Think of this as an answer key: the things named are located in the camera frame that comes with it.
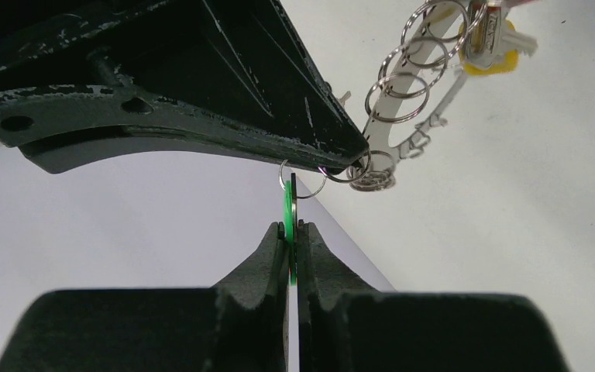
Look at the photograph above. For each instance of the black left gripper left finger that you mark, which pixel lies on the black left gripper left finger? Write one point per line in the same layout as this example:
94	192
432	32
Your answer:
237	324

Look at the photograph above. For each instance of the yellow key tag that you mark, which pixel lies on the yellow key tag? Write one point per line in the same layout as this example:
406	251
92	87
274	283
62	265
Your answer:
486	51

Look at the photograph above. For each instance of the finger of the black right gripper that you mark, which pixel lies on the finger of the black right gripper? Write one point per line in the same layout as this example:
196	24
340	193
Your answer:
62	127
240	59

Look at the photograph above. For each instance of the silver metal ring disc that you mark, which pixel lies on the silver metal ring disc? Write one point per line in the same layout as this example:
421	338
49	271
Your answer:
392	68

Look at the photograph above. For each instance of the green key tag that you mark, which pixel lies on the green key tag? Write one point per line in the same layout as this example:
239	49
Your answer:
288	235

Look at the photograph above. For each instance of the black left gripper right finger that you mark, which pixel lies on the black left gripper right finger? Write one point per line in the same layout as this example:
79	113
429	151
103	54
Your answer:
345	324

